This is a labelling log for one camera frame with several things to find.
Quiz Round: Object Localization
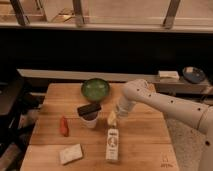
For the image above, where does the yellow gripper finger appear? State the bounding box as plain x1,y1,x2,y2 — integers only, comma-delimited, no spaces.
107,111,117,126

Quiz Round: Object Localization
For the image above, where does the white labelled bottle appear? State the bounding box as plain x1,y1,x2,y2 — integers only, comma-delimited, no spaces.
106,128,119,162

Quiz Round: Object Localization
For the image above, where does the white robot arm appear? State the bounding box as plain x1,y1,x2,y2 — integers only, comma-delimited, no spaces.
107,79,213,171

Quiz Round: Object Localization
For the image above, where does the dark chocolate bar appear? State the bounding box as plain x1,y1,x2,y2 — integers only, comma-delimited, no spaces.
77,103,101,117

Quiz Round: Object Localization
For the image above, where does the white cup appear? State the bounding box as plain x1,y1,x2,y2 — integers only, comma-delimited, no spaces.
80,112,98,129

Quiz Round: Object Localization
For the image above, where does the green bowl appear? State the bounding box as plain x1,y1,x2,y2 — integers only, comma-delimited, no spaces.
81,78,110,102

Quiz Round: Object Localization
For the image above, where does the red chili pepper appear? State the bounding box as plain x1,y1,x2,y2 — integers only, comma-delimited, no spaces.
60,117,69,137

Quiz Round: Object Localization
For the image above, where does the beige sponge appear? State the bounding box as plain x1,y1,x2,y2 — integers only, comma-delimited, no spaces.
59,144,83,165

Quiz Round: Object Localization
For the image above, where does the grey shelf board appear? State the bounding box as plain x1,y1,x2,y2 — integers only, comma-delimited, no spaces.
18,69,213,95

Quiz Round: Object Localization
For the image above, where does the white box on shelf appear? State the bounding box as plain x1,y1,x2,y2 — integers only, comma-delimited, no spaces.
158,71,179,79

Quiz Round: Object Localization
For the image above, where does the dark round plate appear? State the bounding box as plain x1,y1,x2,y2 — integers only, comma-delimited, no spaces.
182,67,206,84

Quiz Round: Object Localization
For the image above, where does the black chair at left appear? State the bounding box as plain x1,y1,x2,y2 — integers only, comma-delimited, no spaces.
0,78,39,157

